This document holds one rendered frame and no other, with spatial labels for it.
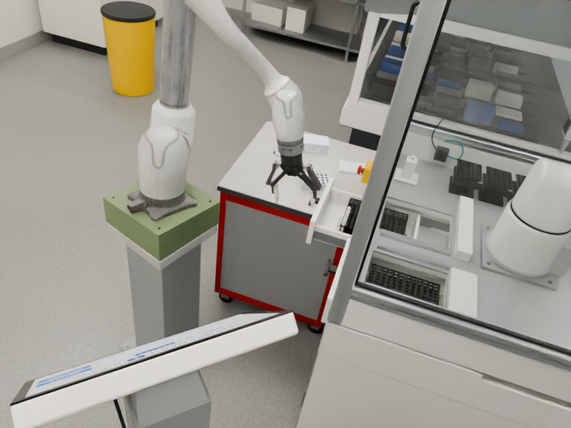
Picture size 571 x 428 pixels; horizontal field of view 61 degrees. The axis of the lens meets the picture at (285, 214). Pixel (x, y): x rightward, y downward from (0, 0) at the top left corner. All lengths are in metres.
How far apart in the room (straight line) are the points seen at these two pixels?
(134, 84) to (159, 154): 2.72
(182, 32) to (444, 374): 1.27
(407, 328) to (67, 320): 1.73
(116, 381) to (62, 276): 1.87
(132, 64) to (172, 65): 2.53
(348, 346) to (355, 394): 0.22
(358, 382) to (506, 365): 0.42
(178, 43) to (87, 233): 1.59
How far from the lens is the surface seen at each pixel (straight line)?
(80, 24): 5.09
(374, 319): 1.31
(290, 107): 1.56
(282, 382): 2.34
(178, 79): 1.72
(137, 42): 4.15
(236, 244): 2.22
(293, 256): 2.15
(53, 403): 0.94
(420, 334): 1.32
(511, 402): 1.49
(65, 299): 2.67
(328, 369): 1.52
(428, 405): 1.55
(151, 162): 1.62
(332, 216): 1.84
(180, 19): 1.66
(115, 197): 1.81
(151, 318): 2.11
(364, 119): 2.49
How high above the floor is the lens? 1.98
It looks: 39 degrees down
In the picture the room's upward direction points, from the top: 10 degrees clockwise
